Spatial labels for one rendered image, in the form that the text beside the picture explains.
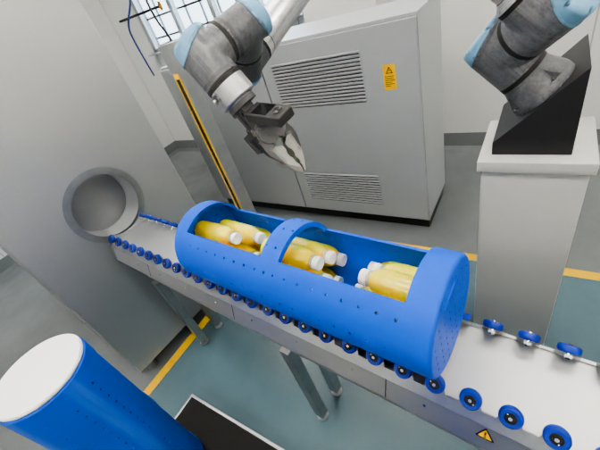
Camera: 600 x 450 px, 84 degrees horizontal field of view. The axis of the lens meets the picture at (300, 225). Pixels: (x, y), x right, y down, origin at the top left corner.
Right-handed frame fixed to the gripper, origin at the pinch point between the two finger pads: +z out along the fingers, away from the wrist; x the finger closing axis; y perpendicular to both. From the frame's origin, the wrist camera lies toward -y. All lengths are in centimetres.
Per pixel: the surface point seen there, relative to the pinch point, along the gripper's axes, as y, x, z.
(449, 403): -15, 18, 59
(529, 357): -21, -2, 66
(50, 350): 64, 82, -6
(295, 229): 12.1, 8.1, 12.7
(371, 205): 147, -94, 86
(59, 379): 49, 82, 1
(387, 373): -2, 20, 52
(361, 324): -10.0, 18.6, 31.6
